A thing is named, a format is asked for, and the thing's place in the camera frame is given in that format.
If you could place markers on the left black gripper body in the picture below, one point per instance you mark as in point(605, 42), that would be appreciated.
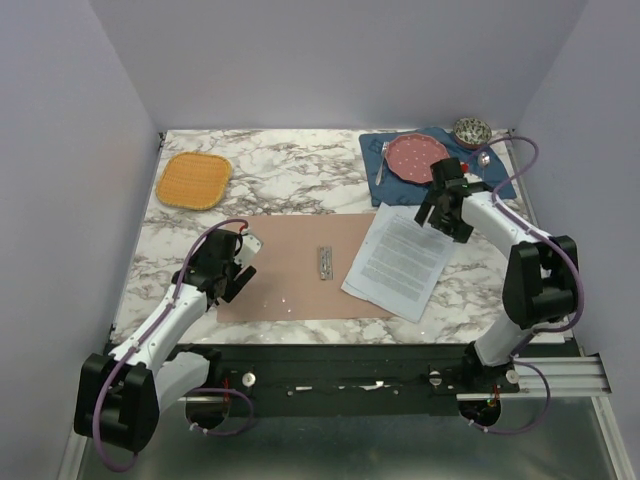
point(232, 270)

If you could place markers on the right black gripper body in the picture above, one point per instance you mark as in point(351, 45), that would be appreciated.
point(447, 224)

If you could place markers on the printed paper sheet top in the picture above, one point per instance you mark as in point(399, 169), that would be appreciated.
point(396, 250)

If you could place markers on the pink folder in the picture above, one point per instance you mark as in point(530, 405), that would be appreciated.
point(287, 285)

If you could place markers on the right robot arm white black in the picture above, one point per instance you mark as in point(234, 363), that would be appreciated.
point(542, 285)

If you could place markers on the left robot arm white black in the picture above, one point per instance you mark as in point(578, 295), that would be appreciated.
point(122, 393)

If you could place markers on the metal folder clip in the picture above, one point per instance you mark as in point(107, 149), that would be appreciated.
point(325, 263)

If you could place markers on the pink dotted plate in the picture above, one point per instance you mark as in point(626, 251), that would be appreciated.
point(410, 157)

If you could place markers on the blue cloth placemat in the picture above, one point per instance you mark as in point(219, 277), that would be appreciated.
point(394, 191)

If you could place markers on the silver spoon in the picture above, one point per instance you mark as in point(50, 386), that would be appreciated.
point(483, 161)

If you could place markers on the printed paper stack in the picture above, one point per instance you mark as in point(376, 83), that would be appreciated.
point(404, 303)

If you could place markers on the silver fork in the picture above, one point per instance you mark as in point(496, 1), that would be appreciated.
point(380, 172)

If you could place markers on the floral patterned bowl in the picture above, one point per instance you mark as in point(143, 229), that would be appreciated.
point(471, 133)

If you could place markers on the orange woven mat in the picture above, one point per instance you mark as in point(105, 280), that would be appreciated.
point(194, 181)

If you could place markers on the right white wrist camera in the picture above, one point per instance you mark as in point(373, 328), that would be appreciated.
point(471, 177)

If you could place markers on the black mounting base plate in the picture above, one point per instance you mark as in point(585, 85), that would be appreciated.
point(349, 380)

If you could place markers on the aluminium rail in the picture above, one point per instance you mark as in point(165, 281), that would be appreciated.
point(567, 377)

